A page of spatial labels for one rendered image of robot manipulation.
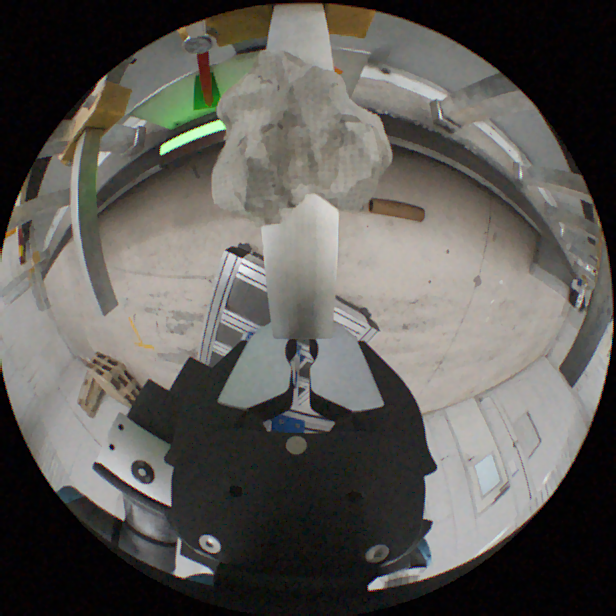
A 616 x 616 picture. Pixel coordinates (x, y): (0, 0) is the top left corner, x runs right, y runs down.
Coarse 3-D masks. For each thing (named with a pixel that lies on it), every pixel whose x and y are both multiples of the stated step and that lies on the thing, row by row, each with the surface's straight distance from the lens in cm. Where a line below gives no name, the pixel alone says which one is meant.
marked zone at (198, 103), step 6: (198, 78) 25; (198, 84) 26; (216, 84) 26; (198, 90) 27; (216, 90) 27; (198, 96) 28; (216, 96) 28; (198, 102) 29; (204, 102) 29; (216, 102) 30; (198, 108) 30; (204, 108) 31
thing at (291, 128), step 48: (240, 96) 8; (288, 96) 6; (336, 96) 8; (240, 144) 7; (288, 144) 6; (336, 144) 7; (384, 144) 7; (240, 192) 7; (288, 192) 6; (336, 192) 6
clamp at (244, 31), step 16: (224, 16) 20; (240, 16) 20; (256, 16) 20; (336, 16) 20; (352, 16) 20; (368, 16) 20; (224, 32) 21; (240, 32) 21; (256, 32) 21; (336, 32) 21; (352, 32) 21
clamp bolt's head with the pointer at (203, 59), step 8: (216, 32) 21; (192, 40) 19; (200, 40) 19; (208, 40) 19; (192, 48) 20; (200, 48) 20; (200, 56) 22; (208, 56) 22; (200, 64) 23; (208, 64) 23; (200, 72) 24; (208, 72) 24; (208, 80) 25; (208, 88) 26; (208, 96) 28; (208, 104) 29
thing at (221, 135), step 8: (208, 136) 30; (216, 136) 29; (224, 136) 28; (184, 144) 32; (192, 144) 31; (200, 144) 30; (208, 144) 29; (168, 152) 34; (176, 152) 32; (184, 152) 31; (160, 160) 34; (168, 160) 33
